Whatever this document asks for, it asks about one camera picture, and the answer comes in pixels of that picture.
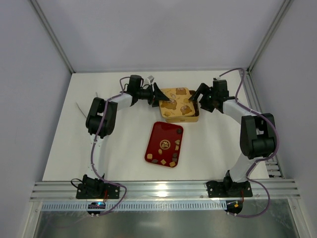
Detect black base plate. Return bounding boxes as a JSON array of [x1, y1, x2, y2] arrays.
[[206, 181, 253, 198], [76, 183, 120, 199]]

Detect gold chocolate box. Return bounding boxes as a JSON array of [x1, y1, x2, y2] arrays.
[[165, 90, 200, 123]]

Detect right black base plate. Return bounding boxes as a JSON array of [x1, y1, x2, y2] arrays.
[[206, 181, 253, 198]]

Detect red tray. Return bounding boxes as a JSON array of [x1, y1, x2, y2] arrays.
[[144, 121, 184, 168]]

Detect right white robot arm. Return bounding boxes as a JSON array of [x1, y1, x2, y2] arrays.
[[189, 79, 279, 198]]

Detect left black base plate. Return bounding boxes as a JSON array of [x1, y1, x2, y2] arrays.
[[76, 183, 120, 199]]

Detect silver tin lid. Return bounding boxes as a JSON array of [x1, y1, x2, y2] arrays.
[[159, 87, 195, 119]]

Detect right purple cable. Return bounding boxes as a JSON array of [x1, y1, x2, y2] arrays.
[[217, 68, 280, 218]]

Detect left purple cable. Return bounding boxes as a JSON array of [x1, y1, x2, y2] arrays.
[[90, 77, 144, 215]]

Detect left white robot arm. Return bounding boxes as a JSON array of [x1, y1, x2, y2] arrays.
[[76, 75, 169, 199]]

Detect aluminium front rail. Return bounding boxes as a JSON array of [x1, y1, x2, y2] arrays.
[[30, 179, 300, 212]]

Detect purple cable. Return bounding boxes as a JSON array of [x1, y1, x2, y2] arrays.
[[90, 77, 144, 215], [217, 68, 280, 218]]

